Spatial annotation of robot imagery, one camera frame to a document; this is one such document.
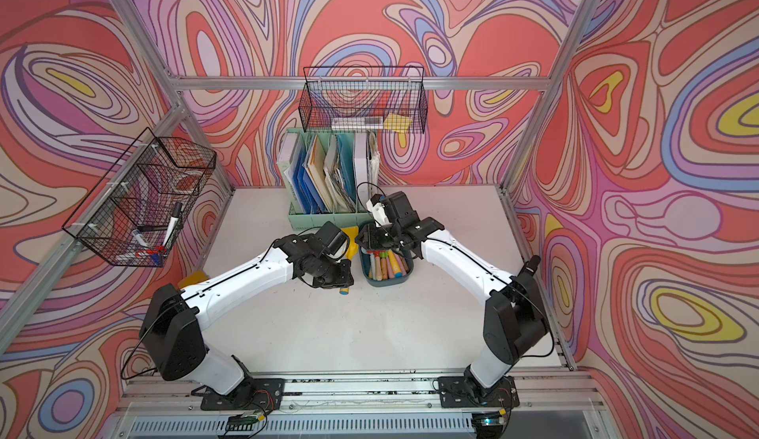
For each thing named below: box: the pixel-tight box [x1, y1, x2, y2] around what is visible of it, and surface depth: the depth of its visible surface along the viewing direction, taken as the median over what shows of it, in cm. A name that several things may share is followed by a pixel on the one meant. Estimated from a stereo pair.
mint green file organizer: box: [276, 128, 381, 230], surface depth 100 cm
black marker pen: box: [162, 201, 182, 247], surface depth 70 cm
